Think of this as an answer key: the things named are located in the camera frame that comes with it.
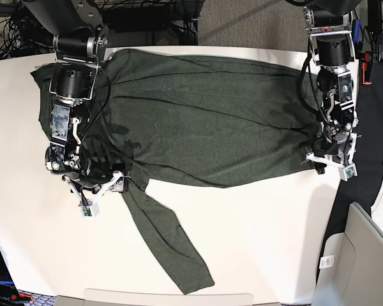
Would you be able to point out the white price tag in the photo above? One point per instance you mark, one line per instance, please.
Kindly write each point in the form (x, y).
(326, 262)

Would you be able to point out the grey plastic bin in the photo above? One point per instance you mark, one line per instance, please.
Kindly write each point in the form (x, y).
(357, 275)

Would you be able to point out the black robot arm image-left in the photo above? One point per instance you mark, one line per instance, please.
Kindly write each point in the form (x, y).
(80, 41)

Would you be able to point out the black garment on right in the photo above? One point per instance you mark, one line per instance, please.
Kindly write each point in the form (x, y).
(368, 158)

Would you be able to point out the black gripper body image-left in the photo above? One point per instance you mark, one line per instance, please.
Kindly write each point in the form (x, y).
(113, 179)

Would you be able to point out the dark green long-sleeve shirt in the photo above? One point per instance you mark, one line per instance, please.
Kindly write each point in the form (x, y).
(190, 120)

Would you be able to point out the blue handled clamp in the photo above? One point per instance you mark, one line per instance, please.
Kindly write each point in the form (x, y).
(355, 31)

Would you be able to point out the red clamp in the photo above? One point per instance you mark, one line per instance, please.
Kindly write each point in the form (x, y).
(367, 65)

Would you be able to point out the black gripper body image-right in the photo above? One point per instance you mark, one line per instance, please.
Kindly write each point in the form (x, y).
(332, 146)

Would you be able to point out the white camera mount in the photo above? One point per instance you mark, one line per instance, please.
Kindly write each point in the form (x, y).
(88, 201)
(347, 172)

